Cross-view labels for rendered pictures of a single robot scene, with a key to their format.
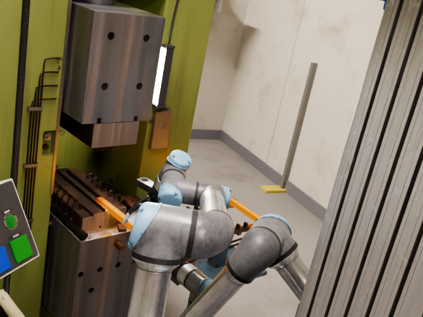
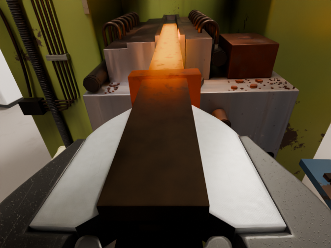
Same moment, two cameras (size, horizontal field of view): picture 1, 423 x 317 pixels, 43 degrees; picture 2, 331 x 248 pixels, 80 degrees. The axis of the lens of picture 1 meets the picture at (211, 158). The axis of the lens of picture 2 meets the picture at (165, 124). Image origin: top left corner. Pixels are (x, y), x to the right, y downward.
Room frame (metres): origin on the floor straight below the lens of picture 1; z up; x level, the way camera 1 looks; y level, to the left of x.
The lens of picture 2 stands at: (1.69, 0.08, 1.06)
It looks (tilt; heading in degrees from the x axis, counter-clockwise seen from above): 33 degrees down; 48
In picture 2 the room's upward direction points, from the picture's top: 3 degrees counter-clockwise
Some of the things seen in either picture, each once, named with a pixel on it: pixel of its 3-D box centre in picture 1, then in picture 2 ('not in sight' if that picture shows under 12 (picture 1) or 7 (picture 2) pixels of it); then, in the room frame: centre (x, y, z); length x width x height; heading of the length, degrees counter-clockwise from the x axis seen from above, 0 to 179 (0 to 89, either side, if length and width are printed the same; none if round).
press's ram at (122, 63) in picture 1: (104, 56); not in sight; (2.11, 0.49, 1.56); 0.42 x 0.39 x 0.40; 45
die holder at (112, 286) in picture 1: (82, 247); (181, 118); (2.13, 0.49, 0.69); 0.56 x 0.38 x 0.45; 45
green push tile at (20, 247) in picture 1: (20, 248); not in sight; (1.53, 0.55, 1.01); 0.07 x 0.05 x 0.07; 160
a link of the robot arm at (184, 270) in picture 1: (188, 275); not in sight; (1.61, 0.00, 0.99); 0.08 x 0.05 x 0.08; 135
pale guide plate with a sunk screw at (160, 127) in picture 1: (160, 129); not in sight; (2.25, 0.24, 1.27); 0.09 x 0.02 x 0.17; 135
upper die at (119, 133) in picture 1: (88, 116); not in sight; (2.08, 0.52, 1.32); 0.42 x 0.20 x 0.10; 45
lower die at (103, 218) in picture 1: (78, 197); (162, 39); (2.08, 0.52, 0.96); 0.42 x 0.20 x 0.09; 45
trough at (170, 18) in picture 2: (84, 189); (170, 24); (2.10, 0.50, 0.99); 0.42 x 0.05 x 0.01; 45
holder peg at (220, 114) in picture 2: not in sight; (220, 120); (1.96, 0.23, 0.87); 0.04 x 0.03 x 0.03; 45
